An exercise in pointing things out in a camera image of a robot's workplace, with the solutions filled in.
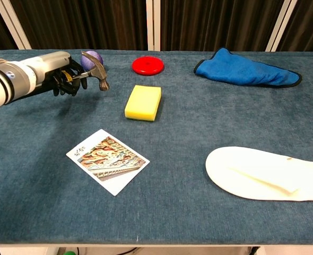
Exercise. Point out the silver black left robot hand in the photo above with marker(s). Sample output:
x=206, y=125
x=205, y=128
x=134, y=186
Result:
x=54, y=62

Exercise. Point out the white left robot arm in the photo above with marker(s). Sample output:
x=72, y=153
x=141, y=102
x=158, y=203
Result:
x=2, y=85

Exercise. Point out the yellow sponge green underside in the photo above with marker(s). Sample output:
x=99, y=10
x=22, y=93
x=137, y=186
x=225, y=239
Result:
x=142, y=102

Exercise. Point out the purple ball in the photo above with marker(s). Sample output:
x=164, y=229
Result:
x=97, y=57

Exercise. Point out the red round disc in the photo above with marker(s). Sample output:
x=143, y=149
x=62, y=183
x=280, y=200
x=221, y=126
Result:
x=147, y=66

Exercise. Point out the illustrated picture card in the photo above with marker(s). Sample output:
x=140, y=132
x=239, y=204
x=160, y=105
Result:
x=107, y=162

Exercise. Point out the blue table cover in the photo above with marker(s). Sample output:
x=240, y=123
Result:
x=199, y=127

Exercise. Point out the blue cloth black trim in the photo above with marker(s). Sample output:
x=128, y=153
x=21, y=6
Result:
x=238, y=69

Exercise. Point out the white slipper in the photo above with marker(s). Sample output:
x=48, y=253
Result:
x=252, y=172

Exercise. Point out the white frame post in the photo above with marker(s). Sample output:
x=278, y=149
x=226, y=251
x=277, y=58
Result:
x=13, y=25
x=153, y=25
x=279, y=26

